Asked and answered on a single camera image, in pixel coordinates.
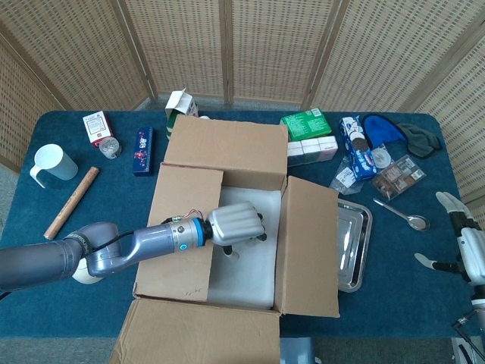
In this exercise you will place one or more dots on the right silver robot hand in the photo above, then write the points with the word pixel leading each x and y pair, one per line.
pixel 473 250

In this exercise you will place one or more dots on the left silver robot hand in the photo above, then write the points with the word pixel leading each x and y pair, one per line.
pixel 236 223

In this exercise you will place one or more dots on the red cardboard shipping box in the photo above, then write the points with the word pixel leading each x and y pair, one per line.
pixel 227 144

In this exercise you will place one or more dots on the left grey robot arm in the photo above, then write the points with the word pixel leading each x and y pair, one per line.
pixel 151 237

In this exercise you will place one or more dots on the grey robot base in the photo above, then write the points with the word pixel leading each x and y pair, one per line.
pixel 297 350

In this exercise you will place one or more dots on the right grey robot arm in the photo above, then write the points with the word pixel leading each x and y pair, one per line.
pixel 479 294

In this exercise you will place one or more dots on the dark blue slim box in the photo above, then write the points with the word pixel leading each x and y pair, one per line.
pixel 144 151

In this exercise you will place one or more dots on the green cardboard box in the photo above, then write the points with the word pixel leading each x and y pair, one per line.
pixel 307 123

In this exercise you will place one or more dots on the green and white carton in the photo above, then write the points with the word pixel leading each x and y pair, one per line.
pixel 180 100

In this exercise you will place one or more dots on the blue snack package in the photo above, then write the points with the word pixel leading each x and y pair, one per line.
pixel 360 163

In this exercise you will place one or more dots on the red and white small box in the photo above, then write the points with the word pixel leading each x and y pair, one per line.
pixel 96 127

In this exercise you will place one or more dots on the metal spoon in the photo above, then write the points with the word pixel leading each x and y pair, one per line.
pixel 418 223

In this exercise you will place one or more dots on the chocolate candy bag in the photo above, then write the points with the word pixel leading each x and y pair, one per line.
pixel 398 178

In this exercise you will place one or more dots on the wrapped tissue pack row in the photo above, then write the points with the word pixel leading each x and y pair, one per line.
pixel 314 149

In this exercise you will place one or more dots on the front cardboard sheet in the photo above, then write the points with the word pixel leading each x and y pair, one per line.
pixel 379 311

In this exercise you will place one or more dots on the clear labelled plastic bag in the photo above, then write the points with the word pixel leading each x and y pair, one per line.
pixel 343 180

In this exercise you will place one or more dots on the stainless steel tray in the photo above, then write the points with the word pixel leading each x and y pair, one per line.
pixel 354 246

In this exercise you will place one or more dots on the grey cloth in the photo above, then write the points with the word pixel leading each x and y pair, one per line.
pixel 420 140

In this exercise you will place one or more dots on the round white disc packet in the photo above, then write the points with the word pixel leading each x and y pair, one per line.
pixel 380 156

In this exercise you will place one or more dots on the beige upturned bowl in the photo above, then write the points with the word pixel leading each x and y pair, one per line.
pixel 85 278

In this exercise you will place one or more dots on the wooden rolling pin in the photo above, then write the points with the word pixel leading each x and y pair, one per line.
pixel 72 203

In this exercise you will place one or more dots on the woven folding screen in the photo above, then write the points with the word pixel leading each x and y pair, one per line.
pixel 280 49

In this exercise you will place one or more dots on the white plastic mug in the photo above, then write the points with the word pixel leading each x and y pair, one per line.
pixel 57 163

